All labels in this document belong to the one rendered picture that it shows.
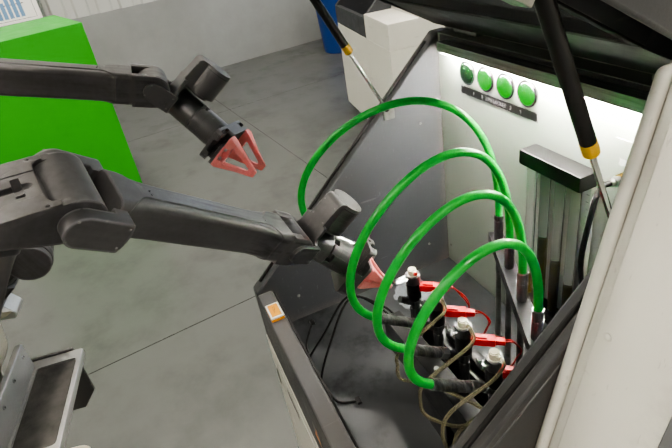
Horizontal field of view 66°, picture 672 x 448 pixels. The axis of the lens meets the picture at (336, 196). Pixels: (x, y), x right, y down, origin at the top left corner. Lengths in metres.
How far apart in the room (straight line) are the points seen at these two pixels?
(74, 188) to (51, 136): 3.45
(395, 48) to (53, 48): 2.23
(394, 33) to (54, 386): 3.04
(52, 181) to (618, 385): 0.63
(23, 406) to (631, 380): 0.96
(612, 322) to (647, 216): 0.13
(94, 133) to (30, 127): 0.39
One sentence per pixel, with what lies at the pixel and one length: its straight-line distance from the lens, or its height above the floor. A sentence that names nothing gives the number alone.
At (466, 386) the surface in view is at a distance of 0.85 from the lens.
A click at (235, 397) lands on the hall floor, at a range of 2.38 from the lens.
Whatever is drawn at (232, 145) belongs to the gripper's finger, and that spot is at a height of 1.38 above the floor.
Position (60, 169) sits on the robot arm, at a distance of 0.57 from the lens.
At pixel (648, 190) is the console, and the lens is 0.61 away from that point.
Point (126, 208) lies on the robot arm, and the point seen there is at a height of 1.49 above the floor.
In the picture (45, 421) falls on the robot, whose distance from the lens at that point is 1.09.
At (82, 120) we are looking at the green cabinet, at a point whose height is 0.69.
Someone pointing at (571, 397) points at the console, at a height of 1.15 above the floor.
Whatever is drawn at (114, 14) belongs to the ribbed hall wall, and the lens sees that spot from 7.16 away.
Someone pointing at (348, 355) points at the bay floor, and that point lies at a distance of 1.25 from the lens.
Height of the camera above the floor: 1.73
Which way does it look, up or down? 29 degrees down
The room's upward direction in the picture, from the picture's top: 10 degrees counter-clockwise
